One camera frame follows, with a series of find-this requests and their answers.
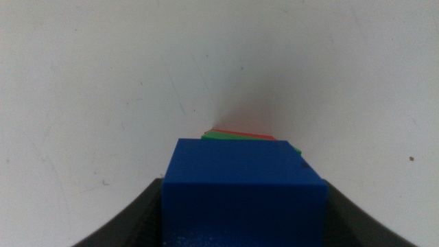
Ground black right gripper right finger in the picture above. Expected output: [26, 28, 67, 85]
[324, 179, 420, 247]

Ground blue cube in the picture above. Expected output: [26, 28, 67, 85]
[161, 138, 329, 247]

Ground green cube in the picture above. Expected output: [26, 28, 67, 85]
[200, 131, 303, 156]

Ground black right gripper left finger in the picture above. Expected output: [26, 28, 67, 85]
[71, 177, 164, 247]

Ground red cube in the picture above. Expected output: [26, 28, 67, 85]
[204, 128, 278, 141]

